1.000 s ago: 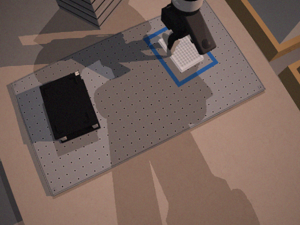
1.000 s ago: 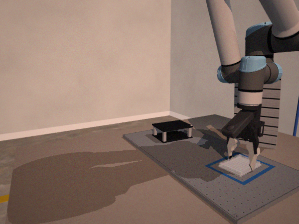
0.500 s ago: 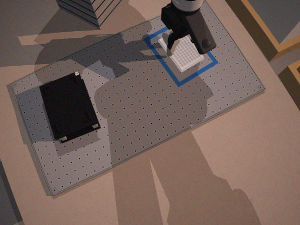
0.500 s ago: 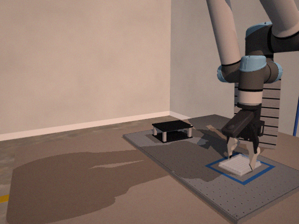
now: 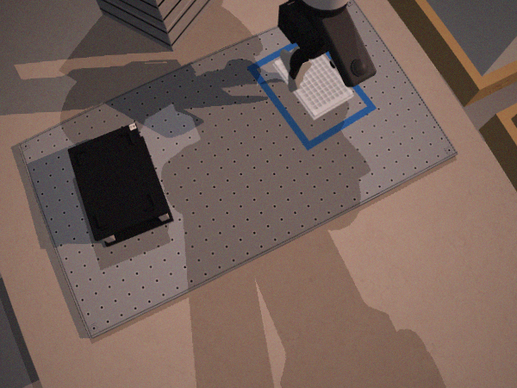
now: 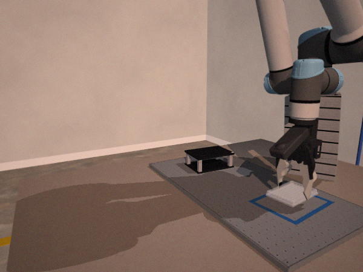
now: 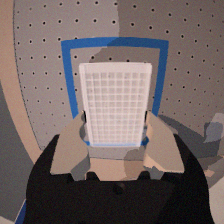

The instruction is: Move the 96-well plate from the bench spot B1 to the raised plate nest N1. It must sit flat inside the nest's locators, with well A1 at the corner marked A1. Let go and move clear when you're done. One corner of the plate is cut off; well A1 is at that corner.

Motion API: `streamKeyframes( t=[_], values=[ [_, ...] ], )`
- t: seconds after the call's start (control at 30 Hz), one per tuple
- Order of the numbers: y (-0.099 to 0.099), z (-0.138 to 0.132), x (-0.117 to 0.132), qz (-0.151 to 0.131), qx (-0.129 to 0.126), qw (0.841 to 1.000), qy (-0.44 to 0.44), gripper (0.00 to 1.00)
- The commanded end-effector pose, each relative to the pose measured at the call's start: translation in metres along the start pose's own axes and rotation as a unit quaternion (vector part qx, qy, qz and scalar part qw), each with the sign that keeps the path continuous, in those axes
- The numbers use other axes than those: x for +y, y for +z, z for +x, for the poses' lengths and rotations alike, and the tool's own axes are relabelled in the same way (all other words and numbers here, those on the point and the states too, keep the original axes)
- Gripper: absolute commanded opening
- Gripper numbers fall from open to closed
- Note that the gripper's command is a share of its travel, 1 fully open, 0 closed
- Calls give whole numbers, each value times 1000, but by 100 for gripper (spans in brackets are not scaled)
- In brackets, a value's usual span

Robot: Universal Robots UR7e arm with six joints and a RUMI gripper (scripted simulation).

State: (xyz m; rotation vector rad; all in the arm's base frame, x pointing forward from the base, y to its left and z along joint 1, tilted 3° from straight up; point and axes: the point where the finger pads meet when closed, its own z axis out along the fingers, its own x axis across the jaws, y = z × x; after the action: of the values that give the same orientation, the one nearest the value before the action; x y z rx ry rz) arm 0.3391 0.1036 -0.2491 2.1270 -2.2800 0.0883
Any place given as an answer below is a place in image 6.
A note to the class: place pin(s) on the blue tape rectangle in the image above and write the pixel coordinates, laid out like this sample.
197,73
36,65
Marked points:
290,220

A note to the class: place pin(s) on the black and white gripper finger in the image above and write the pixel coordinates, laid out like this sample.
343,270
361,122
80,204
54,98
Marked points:
282,168
308,174

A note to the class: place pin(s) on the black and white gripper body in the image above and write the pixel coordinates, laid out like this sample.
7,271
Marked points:
311,141

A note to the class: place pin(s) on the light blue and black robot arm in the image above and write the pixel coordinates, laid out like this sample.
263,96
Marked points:
306,79

